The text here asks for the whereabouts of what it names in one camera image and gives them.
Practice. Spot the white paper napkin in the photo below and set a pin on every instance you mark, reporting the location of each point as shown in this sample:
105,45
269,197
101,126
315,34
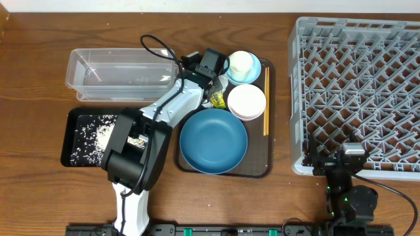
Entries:
220,81

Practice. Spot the pink plastic bowl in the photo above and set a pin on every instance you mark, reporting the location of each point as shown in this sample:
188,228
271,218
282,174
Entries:
246,102

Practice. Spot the clear plastic waste bin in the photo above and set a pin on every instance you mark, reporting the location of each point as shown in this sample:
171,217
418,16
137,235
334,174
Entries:
120,74

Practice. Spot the pile of rice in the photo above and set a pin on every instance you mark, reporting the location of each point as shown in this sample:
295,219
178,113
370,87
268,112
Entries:
102,137

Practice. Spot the light blue small bowl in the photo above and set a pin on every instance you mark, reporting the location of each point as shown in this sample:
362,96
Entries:
253,74

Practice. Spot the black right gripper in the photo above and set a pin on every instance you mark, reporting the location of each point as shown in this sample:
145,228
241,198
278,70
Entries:
330,164

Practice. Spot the grey plastic dishwasher rack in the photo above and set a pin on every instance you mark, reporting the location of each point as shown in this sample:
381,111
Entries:
361,77

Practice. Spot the dark brown serving tray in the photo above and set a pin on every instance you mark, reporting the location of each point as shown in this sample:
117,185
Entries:
258,159

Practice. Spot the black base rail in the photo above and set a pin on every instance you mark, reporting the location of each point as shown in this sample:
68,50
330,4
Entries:
171,230

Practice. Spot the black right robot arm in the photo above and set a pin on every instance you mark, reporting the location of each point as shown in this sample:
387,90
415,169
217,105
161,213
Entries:
348,203

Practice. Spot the cream plastic cup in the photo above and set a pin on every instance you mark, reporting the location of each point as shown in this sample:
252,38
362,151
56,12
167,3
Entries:
241,63

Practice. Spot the wooden chopstick right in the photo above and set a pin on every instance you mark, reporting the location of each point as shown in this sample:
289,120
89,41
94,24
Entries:
267,91

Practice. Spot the dark blue plate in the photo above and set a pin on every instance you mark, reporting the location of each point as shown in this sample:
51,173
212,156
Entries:
213,141

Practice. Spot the black tray with rice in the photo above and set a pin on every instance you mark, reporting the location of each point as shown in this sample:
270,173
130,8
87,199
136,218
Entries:
78,148

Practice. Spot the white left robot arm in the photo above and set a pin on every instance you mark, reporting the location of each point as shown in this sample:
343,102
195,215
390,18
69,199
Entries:
138,145

